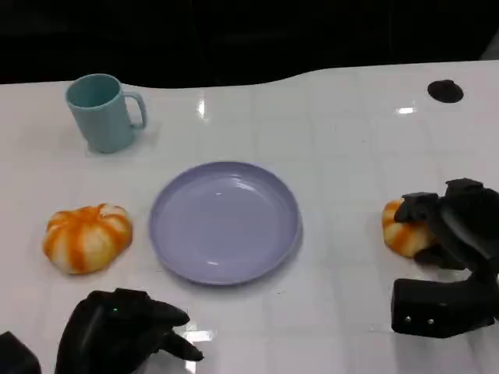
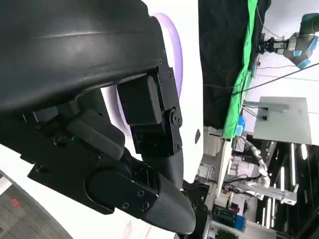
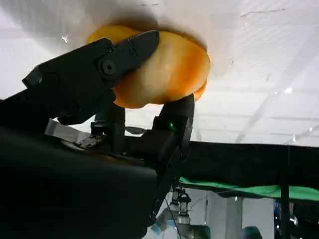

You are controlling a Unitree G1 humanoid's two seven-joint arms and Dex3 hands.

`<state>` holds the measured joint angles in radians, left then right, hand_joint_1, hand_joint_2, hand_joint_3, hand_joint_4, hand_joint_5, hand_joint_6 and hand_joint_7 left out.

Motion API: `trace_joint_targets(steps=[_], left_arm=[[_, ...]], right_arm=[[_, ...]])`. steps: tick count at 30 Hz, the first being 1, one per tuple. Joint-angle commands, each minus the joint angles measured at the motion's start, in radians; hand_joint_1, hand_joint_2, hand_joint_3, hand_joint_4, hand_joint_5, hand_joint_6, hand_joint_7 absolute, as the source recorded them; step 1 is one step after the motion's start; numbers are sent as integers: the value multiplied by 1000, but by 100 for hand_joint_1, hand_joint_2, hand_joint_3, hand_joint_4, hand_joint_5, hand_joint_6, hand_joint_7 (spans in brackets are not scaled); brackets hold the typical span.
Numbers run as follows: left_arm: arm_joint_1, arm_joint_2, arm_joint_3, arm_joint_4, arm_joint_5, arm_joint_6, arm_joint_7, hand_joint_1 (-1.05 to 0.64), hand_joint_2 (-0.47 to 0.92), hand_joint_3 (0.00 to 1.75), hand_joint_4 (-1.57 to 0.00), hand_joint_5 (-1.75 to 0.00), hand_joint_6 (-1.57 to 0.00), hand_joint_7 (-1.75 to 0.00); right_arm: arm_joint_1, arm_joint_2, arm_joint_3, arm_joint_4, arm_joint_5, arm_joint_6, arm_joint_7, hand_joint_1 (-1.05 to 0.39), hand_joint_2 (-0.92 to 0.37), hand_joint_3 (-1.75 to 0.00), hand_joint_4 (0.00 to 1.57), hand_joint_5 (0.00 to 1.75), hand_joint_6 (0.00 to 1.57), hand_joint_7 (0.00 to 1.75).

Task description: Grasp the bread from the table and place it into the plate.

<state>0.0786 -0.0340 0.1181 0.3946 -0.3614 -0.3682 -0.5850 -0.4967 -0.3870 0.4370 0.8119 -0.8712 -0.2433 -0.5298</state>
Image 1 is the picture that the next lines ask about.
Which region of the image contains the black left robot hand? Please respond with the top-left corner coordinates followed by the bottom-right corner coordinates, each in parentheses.
top-left (54, 288), bottom-right (206, 374)

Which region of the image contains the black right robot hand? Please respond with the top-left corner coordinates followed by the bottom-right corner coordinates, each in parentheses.
top-left (394, 178), bottom-right (499, 282)

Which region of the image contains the ring-shaped orange white bread roll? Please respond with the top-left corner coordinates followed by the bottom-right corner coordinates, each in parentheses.
top-left (381, 198), bottom-right (442, 259)

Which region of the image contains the round orange white bread roll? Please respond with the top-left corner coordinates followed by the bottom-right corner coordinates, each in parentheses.
top-left (41, 202), bottom-right (134, 276)

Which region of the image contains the lilac plate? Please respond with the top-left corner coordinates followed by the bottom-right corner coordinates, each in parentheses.
top-left (149, 161), bottom-right (303, 287)

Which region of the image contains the pale green mug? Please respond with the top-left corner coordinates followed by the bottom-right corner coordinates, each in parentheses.
top-left (64, 72), bottom-right (149, 154)

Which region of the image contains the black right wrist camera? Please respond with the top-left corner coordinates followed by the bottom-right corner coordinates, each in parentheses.
top-left (391, 277), bottom-right (497, 339)

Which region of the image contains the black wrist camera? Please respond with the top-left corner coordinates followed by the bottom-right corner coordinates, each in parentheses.
top-left (0, 330), bottom-right (42, 374)
top-left (391, 277), bottom-right (497, 339)

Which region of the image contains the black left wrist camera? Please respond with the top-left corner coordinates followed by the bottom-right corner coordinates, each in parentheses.
top-left (0, 330), bottom-right (42, 374)

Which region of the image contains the black table cable grommet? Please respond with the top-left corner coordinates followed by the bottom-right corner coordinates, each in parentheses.
top-left (426, 79), bottom-right (465, 104)

